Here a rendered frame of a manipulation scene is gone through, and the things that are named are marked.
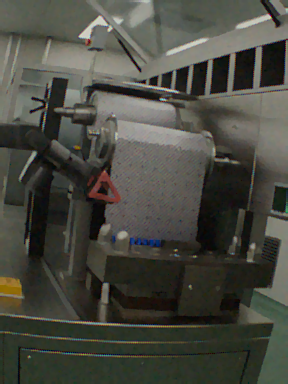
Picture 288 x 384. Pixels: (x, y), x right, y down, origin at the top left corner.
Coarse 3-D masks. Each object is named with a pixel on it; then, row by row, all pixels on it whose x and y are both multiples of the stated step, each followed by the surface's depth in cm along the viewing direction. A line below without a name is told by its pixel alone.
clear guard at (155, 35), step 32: (96, 0) 200; (128, 0) 178; (160, 0) 160; (192, 0) 144; (224, 0) 131; (256, 0) 119; (128, 32) 205; (160, 32) 182; (192, 32) 163; (224, 32) 147
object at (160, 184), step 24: (120, 144) 118; (144, 144) 120; (120, 168) 119; (144, 168) 121; (168, 168) 123; (192, 168) 125; (120, 192) 119; (144, 192) 121; (168, 192) 123; (192, 192) 125; (120, 216) 120; (144, 216) 122; (168, 216) 124; (192, 216) 126
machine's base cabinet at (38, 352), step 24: (0, 336) 87; (24, 336) 89; (48, 336) 91; (0, 360) 88; (24, 360) 90; (48, 360) 91; (72, 360) 93; (96, 360) 95; (120, 360) 96; (144, 360) 98; (168, 360) 100; (192, 360) 102; (216, 360) 104; (240, 360) 106
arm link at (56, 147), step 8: (48, 144) 113; (56, 144) 112; (48, 152) 111; (56, 152) 111; (64, 152) 112; (40, 160) 111; (48, 160) 111; (56, 160) 111; (64, 160) 112; (56, 168) 113
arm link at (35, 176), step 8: (32, 136) 107; (40, 136) 107; (32, 144) 107; (40, 144) 108; (40, 152) 109; (32, 160) 110; (32, 168) 111; (40, 168) 111; (24, 176) 110; (32, 176) 111; (40, 176) 110; (48, 176) 111; (24, 184) 110; (32, 184) 110; (40, 184) 111; (48, 184) 112; (40, 192) 111
